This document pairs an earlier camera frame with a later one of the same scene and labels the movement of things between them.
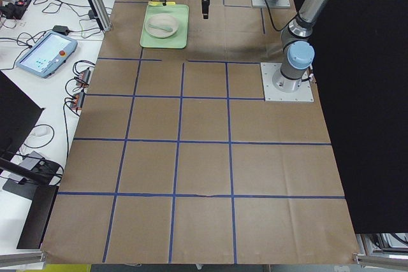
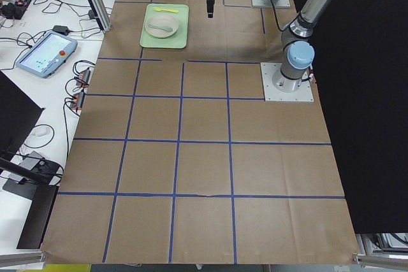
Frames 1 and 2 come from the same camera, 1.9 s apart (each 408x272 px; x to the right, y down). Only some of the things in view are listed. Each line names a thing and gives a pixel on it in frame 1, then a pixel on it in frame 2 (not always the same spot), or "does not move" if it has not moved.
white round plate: x=161 y=25 does not move
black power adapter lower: x=61 y=29 does not move
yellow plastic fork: x=153 y=3 -> x=159 y=9
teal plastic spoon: x=167 y=28 does not move
